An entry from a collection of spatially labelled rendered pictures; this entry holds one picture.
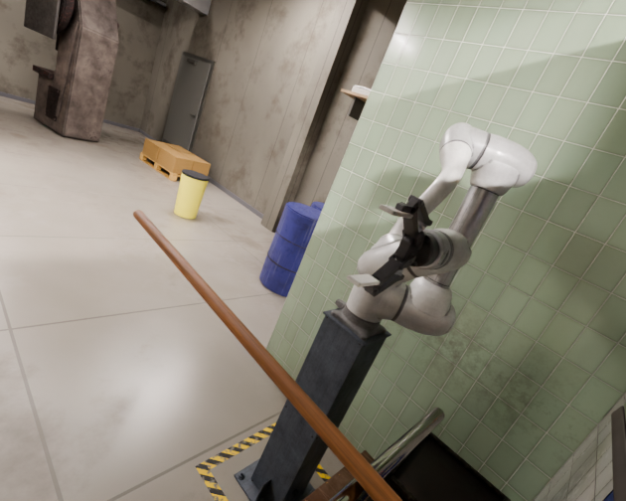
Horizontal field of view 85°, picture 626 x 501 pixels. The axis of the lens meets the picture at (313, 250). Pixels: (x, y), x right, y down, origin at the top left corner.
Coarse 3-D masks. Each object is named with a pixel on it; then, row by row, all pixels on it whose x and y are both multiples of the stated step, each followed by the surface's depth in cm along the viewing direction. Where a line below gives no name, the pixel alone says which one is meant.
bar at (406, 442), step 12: (420, 420) 71; (432, 420) 72; (408, 432) 66; (420, 432) 67; (396, 444) 62; (408, 444) 63; (384, 456) 58; (396, 456) 59; (384, 468) 56; (348, 492) 49; (360, 492) 50
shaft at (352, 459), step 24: (144, 216) 105; (216, 312) 76; (240, 336) 70; (264, 360) 65; (288, 384) 61; (312, 408) 58; (336, 432) 54; (360, 456) 52; (360, 480) 50; (384, 480) 50
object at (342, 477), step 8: (368, 456) 133; (344, 472) 122; (328, 480) 117; (336, 480) 118; (344, 480) 120; (320, 488) 113; (328, 488) 115; (336, 488) 116; (312, 496) 110; (320, 496) 111; (328, 496) 112; (368, 496) 117
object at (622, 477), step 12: (612, 420) 53; (624, 420) 50; (612, 432) 49; (624, 432) 47; (612, 444) 46; (624, 444) 44; (612, 456) 44; (624, 456) 41; (612, 468) 42; (624, 468) 39; (624, 480) 37; (624, 492) 36
